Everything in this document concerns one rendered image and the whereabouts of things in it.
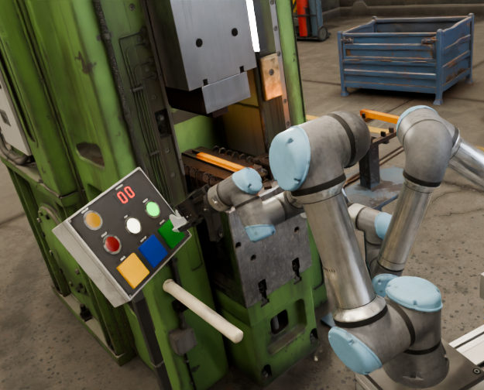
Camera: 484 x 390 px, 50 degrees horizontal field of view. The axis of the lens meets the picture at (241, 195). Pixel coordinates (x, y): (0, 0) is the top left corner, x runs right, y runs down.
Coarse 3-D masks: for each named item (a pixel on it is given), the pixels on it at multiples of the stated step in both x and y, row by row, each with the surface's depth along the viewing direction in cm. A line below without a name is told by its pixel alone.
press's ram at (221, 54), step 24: (168, 0) 158; (192, 0) 162; (216, 0) 167; (240, 0) 173; (168, 24) 163; (192, 24) 164; (216, 24) 170; (240, 24) 176; (168, 48) 169; (192, 48) 166; (216, 48) 172; (240, 48) 178; (168, 72) 175; (192, 72) 169; (216, 72) 174
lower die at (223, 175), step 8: (184, 152) 223; (208, 152) 221; (216, 152) 219; (184, 160) 218; (192, 160) 217; (200, 160) 214; (232, 160) 209; (240, 160) 207; (184, 168) 213; (200, 168) 208; (208, 168) 206; (216, 168) 205; (224, 168) 201; (256, 168) 198; (192, 176) 204; (200, 176) 203; (216, 176) 198; (224, 176) 196; (200, 184) 201; (208, 184) 196
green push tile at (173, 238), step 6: (168, 222) 160; (162, 228) 158; (168, 228) 160; (162, 234) 157; (168, 234) 158; (174, 234) 160; (180, 234) 162; (168, 240) 158; (174, 240) 159; (180, 240) 161; (174, 246) 158
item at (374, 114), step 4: (360, 112) 224; (364, 112) 222; (368, 112) 220; (372, 112) 219; (376, 112) 219; (380, 112) 218; (368, 116) 221; (372, 116) 219; (376, 116) 217; (380, 116) 215; (384, 116) 213; (388, 116) 212; (392, 116) 212; (396, 116) 211; (384, 120) 214; (388, 120) 212; (392, 120) 211; (396, 120) 208
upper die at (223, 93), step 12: (240, 72) 182; (204, 84) 175; (216, 84) 176; (228, 84) 179; (240, 84) 182; (168, 96) 193; (180, 96) 185; (192, 96) 179; (204, 96) 174; (216, 96) 177; (228, 96) 180; (240, 96) 184; (192, 108) 183; (204, 108) 176; (216, 108) 178
